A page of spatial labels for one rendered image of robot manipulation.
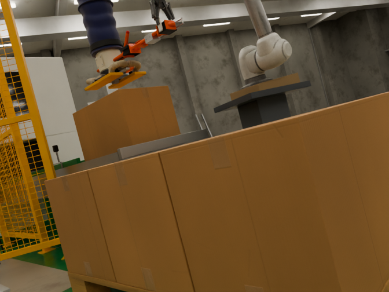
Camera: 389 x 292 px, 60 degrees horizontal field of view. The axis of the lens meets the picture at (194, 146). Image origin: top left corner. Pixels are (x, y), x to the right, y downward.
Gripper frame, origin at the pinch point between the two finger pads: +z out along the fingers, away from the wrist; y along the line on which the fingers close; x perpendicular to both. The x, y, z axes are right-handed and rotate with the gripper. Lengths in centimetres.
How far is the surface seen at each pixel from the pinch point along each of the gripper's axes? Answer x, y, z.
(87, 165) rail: -60, 36, 65
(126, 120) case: -29, 21, 45
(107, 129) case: -50, 22, 46
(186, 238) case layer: 69, 81, 90
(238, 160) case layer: 91, 81, 73
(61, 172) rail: -99, 36, 64
